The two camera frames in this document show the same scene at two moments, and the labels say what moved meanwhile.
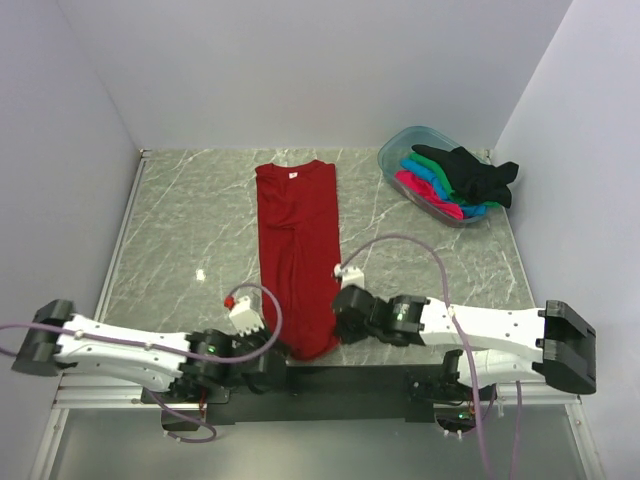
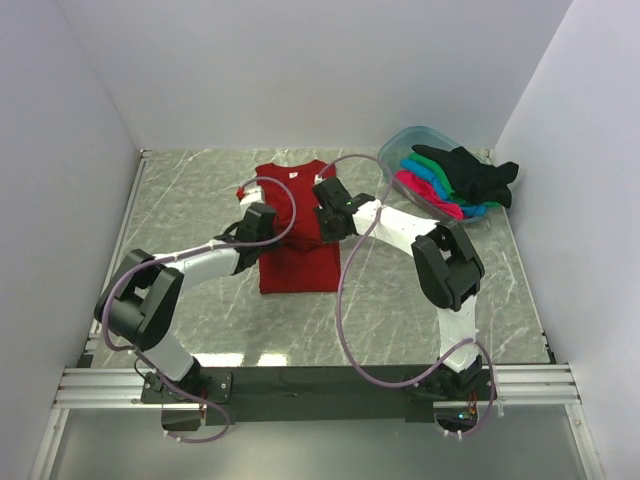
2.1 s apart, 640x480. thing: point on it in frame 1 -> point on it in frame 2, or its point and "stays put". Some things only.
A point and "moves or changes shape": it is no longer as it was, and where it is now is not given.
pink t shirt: [422, 188] stays put
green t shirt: [436, 165] stays put
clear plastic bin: [396, 146] stays put
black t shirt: [471, 179] stays put
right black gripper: [346, 334] -> [328, 236]
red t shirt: [300, 253] moves or changes shape
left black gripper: [261, 332] -> [272, 232]
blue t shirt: [469, 210] stays put
